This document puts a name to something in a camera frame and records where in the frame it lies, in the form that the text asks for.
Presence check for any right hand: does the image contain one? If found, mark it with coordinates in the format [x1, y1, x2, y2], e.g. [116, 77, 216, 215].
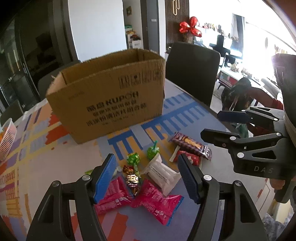
[269, 179, 288, 200]

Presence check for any brown biscuit packet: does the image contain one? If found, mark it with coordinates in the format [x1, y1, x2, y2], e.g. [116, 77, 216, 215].
[170, 132, 212, 161]

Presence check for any white snack packet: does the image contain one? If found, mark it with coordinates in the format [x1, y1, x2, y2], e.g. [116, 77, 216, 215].
[140, 153, 181, 196]

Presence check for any red balloon decoration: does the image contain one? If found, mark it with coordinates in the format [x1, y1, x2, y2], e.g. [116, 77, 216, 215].
[179, 16, 202, 38]

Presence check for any dark chair far left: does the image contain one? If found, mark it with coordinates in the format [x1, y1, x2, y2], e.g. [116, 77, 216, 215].
[1, 100, 23, 126]

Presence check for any brown cardboard box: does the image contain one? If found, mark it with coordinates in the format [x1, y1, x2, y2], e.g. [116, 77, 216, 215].
[46, 49, 166, 144]

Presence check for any red small snack packet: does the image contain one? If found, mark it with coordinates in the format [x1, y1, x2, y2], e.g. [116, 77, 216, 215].
[169, 146, 202, 167]

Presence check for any white plastic basket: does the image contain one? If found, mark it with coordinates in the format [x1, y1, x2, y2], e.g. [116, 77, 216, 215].
[0, 118, 17, 162]

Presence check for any person in red top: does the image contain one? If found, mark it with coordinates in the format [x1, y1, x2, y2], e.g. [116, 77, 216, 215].
[221, 77, 284, 138]

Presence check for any pink snack packet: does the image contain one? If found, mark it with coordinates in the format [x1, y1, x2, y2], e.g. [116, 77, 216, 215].
[94, 176, 133, 215]
[130, 179, 184, 226]

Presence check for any colourful patterned tablecloth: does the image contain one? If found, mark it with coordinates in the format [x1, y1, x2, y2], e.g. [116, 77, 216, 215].
[1, 81, 227, 240]

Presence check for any dark chair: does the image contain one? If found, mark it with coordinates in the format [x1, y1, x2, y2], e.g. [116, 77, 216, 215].
[1, 100, 23, 126]
[166, 42, 221, 106]
[38, 60, 81, 100]

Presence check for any gold brown candy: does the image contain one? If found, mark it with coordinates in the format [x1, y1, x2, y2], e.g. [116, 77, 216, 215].
[122, 165, 142, 196]

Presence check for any pale green candy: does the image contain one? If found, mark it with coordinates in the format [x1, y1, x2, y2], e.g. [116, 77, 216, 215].
[112, 166, 122, 177]

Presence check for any green lollipop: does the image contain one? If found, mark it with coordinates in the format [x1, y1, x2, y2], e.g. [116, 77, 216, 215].
[126, 152, 140, 177]

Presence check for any dark chair right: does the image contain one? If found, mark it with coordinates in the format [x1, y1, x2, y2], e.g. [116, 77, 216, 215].
[166, 42, 221, 106]

